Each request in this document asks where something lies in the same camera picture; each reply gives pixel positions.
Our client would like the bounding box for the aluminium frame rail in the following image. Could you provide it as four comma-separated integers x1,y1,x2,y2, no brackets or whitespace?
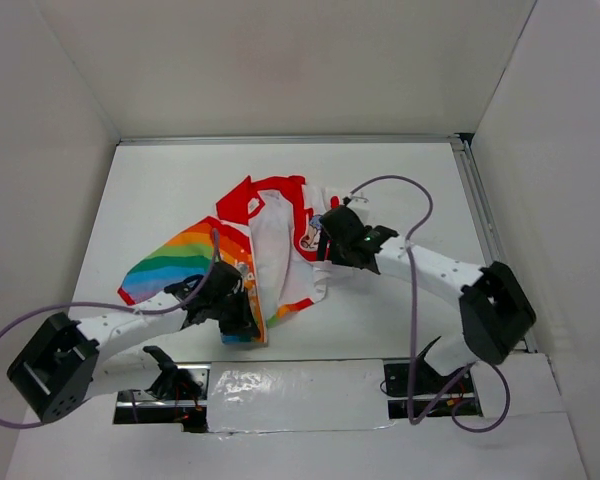
114,131,539,354

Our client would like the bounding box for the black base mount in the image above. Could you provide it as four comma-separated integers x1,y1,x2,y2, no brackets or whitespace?
379,338,481,420
113,346,210,433

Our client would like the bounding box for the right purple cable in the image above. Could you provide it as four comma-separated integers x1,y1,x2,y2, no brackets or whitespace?
343,174,511,433

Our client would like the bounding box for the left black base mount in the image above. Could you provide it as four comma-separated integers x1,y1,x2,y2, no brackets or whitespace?
113,346,210,433

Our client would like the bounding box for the purple cable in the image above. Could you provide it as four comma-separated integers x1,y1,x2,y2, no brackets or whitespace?
343,174,511,433
0,228,222,430

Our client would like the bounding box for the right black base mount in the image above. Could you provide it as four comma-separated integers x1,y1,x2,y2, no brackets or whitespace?
379,338,481,420

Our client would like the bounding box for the colourful rainbow children's jacket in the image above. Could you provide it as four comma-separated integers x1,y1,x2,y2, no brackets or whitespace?
118,175,348,344

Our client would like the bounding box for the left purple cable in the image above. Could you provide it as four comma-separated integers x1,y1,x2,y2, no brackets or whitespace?
0,228,222,430

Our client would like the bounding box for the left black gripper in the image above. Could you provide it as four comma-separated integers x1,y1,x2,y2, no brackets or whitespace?
209,286,260,337

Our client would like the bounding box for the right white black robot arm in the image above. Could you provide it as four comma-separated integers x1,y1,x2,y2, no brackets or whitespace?
318,206,536,392

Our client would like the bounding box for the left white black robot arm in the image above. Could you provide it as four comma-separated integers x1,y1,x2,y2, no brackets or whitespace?
7,261,263,424

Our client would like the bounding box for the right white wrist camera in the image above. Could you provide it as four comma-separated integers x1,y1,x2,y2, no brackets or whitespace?
330,195,370,211

